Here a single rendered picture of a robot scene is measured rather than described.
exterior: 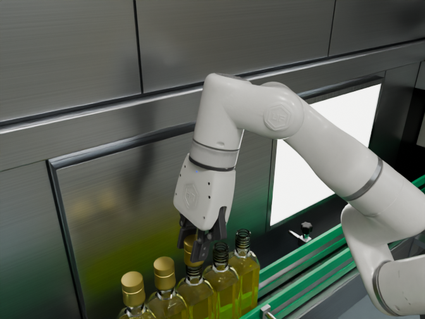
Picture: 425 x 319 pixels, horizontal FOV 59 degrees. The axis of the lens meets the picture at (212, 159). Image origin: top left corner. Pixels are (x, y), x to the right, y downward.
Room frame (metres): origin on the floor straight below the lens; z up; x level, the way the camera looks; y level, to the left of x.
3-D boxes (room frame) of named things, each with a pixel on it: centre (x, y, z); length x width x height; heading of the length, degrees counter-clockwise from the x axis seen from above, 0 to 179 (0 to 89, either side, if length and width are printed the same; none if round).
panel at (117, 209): (0.79, -0.11, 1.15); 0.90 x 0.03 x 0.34; 127
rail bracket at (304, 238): (0.80, -0.23, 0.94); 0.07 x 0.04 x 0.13; 37
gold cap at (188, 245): (0.51, 0.03, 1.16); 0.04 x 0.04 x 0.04
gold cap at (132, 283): (0.44, 0.13, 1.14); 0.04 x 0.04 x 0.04
